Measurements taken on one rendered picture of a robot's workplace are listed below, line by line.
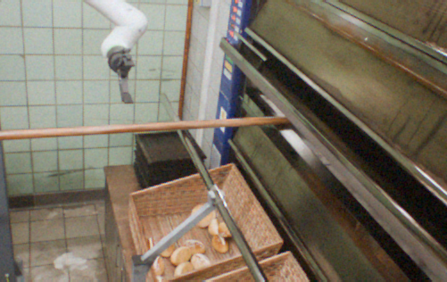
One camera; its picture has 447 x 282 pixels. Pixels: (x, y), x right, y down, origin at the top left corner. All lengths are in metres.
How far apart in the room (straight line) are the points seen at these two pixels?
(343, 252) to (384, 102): 0.50
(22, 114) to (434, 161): 2.35
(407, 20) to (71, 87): 2.11
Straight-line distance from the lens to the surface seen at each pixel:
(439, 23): 1.18
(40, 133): 1.66
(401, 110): 1.27
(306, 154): 1.71
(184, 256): 2.02
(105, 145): 3.13
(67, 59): 2.87
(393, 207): 1.09
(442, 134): 1.18
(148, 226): 2.21
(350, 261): 1.54
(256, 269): 1.21
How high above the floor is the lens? 1.99
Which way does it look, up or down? 28 degrees down
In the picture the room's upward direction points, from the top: 8 degrees clockwise
